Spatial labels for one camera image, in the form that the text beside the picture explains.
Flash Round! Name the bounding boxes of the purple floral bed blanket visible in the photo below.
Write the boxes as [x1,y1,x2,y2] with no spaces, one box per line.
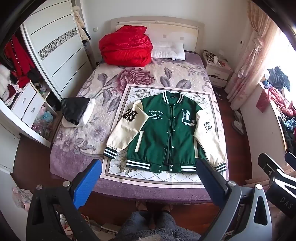
[50,57,226,205]

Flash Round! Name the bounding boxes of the red hanging clothes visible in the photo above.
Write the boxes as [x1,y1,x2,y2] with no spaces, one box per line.
[4,35,36,88]

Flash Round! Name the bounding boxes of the red quilt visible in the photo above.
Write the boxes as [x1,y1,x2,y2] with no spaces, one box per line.
[99,25,153,67]

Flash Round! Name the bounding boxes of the person's legs in grey pants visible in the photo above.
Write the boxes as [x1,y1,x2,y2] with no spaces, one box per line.
[115,201,202,241]

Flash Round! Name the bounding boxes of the black and white folded garment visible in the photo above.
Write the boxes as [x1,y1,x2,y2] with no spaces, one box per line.
[61,97,96,128]

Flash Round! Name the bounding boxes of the pink cloth heap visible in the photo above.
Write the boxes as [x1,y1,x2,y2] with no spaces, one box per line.
[11,186,33,210]

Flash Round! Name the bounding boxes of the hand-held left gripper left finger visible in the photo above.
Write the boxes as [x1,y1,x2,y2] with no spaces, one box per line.
[26,159,102,241]

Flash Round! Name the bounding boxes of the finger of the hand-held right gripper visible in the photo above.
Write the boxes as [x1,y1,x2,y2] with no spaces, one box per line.
[258,152,286,180]
[284,152,296,167]

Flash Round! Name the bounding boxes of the beige bed headboard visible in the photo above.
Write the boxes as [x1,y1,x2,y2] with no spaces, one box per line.
[110,16,205,54]

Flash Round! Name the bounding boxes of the beige hanging garments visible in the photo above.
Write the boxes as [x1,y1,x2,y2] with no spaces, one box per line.
[72,6,91,43]

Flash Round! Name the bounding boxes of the white drawer unit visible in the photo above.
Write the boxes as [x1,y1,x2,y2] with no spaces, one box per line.
[11,81,58,148]

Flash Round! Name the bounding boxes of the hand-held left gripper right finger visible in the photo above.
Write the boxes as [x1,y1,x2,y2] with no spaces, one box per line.
[196,158,273,241]

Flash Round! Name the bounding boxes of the pink patterned curtain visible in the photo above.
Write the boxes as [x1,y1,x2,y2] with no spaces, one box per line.
[228,0,279,111]

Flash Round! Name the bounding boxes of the white sliding-door wardrobe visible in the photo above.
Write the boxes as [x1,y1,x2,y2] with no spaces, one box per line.
[0,0,96,173]

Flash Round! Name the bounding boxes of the white diamond-pattern mat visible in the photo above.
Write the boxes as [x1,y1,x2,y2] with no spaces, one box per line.
[102,84,223,187]

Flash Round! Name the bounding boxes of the white pillow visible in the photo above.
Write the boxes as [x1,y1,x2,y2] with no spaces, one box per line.
[151,42,186,60]

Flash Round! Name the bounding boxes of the white nightstand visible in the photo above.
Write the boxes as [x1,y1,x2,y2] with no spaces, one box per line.
[203,49,233,88]

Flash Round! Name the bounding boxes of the green and cream varsity jacket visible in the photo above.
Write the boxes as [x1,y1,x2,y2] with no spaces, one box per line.
[103,91,227,173]

